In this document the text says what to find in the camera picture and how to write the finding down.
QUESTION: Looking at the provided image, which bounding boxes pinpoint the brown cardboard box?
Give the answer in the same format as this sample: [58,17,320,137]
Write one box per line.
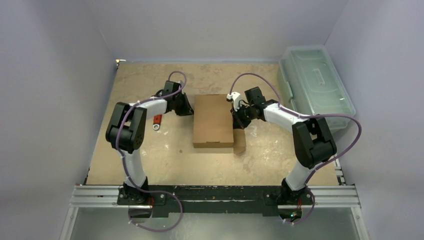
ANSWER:
[192,94,247,155]

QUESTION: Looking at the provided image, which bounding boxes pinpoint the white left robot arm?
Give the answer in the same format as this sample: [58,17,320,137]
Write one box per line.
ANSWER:
[105,80,194,205]

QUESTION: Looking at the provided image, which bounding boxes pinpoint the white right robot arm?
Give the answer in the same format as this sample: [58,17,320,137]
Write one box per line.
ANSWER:
[226,87,337,205]

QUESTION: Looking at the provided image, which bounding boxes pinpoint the red adjustable wrench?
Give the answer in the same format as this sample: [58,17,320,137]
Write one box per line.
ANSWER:
[152,114,163,131]

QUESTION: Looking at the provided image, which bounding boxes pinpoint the clear plastic bin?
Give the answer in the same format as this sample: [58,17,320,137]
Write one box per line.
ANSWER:
[277,45,356,117]

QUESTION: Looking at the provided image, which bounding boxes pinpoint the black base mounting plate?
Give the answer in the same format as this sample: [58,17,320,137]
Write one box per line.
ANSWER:
[117,185,313,221]

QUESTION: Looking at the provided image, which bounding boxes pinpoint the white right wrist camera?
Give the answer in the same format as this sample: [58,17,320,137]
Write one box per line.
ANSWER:
[226,91,242,112]

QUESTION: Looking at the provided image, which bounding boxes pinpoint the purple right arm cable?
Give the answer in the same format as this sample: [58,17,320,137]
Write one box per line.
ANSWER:
[228,72,363,185]

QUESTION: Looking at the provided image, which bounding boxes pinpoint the aluminium frame rail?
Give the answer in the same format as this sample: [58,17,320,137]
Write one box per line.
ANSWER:
[58,158,370,240]

